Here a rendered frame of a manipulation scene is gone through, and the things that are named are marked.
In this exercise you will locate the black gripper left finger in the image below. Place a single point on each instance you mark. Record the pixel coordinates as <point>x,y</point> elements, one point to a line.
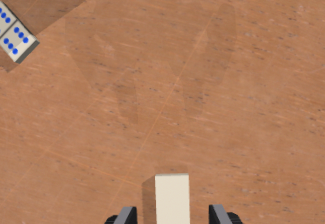
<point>128,215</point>

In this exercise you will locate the white domino with blue pips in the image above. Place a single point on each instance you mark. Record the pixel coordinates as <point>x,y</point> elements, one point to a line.
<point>15,38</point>

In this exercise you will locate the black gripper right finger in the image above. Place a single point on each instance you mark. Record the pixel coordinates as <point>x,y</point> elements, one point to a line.
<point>218,215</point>

